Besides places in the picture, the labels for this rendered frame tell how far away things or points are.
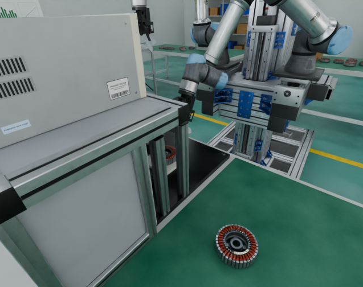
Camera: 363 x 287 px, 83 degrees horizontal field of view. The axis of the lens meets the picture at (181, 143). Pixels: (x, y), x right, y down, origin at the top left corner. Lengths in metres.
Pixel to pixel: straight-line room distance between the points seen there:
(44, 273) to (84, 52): 0.44
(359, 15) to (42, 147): 7.03
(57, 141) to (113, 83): 0.20
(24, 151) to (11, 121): 0.06
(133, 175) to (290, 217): 0.52
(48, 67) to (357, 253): 0.87
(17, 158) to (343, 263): 0.78
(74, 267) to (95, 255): 0.05
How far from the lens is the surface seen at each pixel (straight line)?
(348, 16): 7.14
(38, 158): 0.42
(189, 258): 0.64
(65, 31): 0.50
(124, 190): 0.51
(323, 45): 1.18
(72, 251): 0.52
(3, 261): 0.82
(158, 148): 0.53
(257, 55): 1.49
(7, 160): 0.45
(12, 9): 6.08
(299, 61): 1.29
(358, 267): 0.77
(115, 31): 0.55
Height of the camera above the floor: 1.31
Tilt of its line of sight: 32 degrees down
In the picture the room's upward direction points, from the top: 2 degrees counter-clockwise
